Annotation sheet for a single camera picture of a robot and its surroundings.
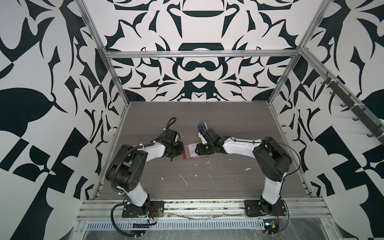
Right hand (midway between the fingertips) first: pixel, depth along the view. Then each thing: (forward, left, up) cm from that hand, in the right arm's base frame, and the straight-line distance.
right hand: (198, 149), depth 92 cm
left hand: (+1, +7, 0) cm, 8 cm away
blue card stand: (+17, -2, -2) cm, 17 cm away
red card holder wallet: (-1, +5, -2) cm, 6 cm away
